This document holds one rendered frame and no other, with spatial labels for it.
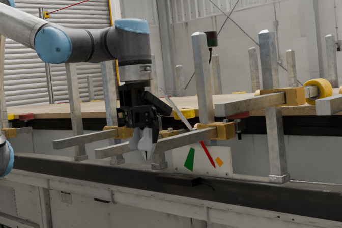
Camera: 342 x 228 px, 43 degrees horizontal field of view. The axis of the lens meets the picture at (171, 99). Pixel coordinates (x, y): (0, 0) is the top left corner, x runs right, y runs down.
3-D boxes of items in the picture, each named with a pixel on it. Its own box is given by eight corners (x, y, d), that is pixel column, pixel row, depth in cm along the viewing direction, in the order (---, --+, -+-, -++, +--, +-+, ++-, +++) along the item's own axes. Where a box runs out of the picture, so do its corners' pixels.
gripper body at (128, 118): (117, 130, 116) (113, 84, 116) (141, 125, 122) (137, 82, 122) (136, 130, 111) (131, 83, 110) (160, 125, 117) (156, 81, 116)
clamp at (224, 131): (226, 140, 135) (224, 124, 135) (193, 139, 145) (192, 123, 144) (236, 137, 139) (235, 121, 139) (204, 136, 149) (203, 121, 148)
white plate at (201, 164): (232, 178, 135) (229, 146, 134) (172, 172, 153) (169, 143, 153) (233, 178, 135) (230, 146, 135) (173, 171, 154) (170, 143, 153)
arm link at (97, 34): (67, 31, 121) (98, 24, 113) (97, 31, 130) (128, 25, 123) (70, 64, 121) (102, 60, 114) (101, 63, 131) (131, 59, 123)
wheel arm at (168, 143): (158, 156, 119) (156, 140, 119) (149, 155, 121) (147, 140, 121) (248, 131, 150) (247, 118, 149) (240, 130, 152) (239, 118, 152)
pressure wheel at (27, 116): (24, 132, 258) (21, 112, 258) (37, 131, 258) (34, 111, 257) (18, 134, 250) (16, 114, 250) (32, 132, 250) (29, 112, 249)
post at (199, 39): (213, 179, 142) (199, 31, 139) (205, 178, 144) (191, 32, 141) (220, 176, 144) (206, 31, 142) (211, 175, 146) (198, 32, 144)
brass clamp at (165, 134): (168, 147, 152) (167, 133, 152) (143, 145, 162) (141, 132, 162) (180, 143, 157) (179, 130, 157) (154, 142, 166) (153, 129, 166)
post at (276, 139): (283, 197, 124) (267, 28, 122) (272, 196, 127) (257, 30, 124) (289, 194, 127) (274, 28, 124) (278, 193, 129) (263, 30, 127)
